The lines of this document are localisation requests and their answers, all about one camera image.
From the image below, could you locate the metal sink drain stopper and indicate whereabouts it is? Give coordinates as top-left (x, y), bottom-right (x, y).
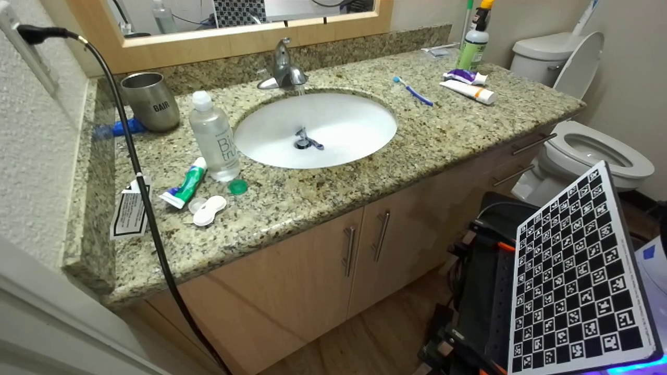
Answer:
top-left (293, 126), bottom-right (328, 155)

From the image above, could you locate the white oval sink basin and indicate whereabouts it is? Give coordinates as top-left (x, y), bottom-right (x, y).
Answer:
top-left (232, 90), bottom-right (400, 172)

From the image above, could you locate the small green bottle cap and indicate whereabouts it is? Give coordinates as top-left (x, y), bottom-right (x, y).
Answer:
top-left (227, 178), bottom-right (253, 199)

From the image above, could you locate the wooden vanity cabinet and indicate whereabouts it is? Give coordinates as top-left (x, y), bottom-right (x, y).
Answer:
top-left (110, 124), bottom-right (560, 375)

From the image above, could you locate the blue toothbrush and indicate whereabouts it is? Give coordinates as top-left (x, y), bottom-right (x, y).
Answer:
top-left (393, 74), bottom-right (438, 109)

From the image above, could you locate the clear plastic water bottle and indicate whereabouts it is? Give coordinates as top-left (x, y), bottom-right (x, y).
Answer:
top-left (188, 90), bottom-right (245, 186)

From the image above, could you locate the white contact lens case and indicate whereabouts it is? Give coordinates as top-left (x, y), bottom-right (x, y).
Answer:
top-left (190, 194), bottom-right (232, 231)

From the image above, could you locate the chrome sink faucet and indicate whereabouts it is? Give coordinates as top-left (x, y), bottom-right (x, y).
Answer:
top-left (254, 36), bottom-right (312, 93)

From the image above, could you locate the green toothpaste tube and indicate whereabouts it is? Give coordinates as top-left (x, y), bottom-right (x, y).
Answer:
top-left (156, 156), bottom-right (212, 213)

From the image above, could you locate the white toothpaste tube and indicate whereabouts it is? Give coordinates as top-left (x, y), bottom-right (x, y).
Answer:
top-left (438, 78), bottom-right (499, 109)

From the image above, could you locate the black robot cart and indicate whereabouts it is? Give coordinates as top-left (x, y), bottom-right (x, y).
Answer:
top-left (420, 191), bottom-right (667, 375)

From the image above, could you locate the purple and white tube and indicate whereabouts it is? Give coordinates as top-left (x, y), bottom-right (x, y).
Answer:
top-left (443, 67), bottom-right (491, 88)

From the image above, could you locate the flat paper packet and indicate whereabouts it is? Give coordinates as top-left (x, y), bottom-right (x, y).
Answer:
top-left (422, 41), bottom-right (465, 58)

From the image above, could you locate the wooden framed mirror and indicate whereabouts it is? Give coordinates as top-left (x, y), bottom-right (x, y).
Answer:
top-left (66, 0), bottom-right (397, 76)

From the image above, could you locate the green soap pump bottle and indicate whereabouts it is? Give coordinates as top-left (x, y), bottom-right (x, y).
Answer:
top-left (455, 5), bottom-right (493, 74)

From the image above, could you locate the stainless steel cup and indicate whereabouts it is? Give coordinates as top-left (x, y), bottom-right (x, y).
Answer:
top-left (120, 68), bottom-right (184, 135)

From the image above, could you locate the small blue object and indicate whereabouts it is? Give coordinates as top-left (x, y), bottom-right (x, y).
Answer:
top-left (96, 116), bottom-right (148, 139)

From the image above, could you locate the white toilet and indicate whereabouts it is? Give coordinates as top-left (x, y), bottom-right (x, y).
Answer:
top-left (510, 30), bottom-right (657, 209)

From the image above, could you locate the checkerboard calibration board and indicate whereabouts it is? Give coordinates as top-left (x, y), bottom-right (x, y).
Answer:
top-left (505, 159), bottom-right (661, 375)

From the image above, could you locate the white toilet lid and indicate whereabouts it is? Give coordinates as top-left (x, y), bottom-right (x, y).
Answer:
top-left (551, 27), bottom-right (608, 100)

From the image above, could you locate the vertical metal cabinet handle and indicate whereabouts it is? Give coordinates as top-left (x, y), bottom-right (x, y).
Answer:
top-left (342, 221), bottom-right (361, 279)
top-left (372, 209), bottom-right (394, 264)

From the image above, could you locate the black power cable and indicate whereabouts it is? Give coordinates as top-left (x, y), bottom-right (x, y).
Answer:
top-left (15, 24), bottom-right (237, 375)

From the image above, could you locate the horizontal metal drawer handle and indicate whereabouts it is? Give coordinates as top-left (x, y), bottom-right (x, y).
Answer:
top-left (510, 133), bottom-right (548, 156)

